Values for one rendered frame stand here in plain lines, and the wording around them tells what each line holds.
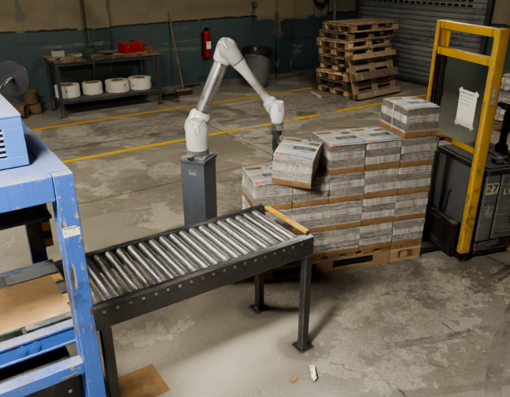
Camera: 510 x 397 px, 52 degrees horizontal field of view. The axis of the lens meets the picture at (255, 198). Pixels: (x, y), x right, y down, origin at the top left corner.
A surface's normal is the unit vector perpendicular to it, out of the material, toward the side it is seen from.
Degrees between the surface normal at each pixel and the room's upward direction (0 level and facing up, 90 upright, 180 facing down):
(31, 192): 90
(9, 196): 90
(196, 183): 90
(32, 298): 0
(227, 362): 0
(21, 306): 0
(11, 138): 90
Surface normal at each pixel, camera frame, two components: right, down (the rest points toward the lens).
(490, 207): 0.28, 0.39
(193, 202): -0.38, 0.37
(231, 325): 0.00, -0.91
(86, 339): 0.55, 0.33
